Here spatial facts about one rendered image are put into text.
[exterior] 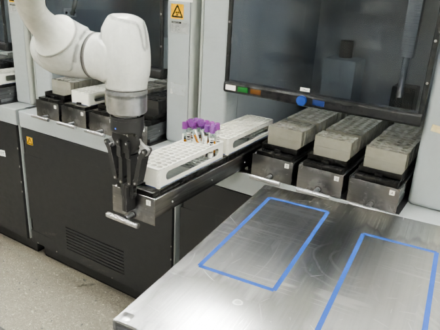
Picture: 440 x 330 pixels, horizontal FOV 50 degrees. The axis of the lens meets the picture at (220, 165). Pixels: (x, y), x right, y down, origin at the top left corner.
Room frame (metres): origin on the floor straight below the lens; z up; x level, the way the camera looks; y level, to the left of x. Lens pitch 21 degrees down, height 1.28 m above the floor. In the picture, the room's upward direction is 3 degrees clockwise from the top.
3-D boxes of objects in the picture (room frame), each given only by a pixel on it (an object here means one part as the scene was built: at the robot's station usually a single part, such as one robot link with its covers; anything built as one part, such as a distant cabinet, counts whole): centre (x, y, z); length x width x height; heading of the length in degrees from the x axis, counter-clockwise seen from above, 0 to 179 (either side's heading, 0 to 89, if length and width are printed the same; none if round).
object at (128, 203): (1.03, 0.21, 0.80); 0.03 x 0.01 x 0.07; 149
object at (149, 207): (1.32, 0.04, 0.78); 0.73 x 0.14 x 0.09; 149
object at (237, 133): (1.47, -0.05, 0.83); 0.30 x 0.10 x 0.06; 149
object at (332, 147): (1.34, -0.33, 0.85); 0.12 x 0.02 x 0.06; 58
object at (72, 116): (2.06, 0.41, 0.78); 0.73 x 0.14 x 0.09; 149
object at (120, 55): (1.04, 0.23, 1.14); 0.13 x 0.11 x 0.16; 66
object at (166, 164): (1.20, 0.11, 0.83); 0.30 x 0.10 x 0.06; 149
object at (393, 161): (1.26, -0.46, 0.85); 0.12 x 0.02 x 0.06; 58
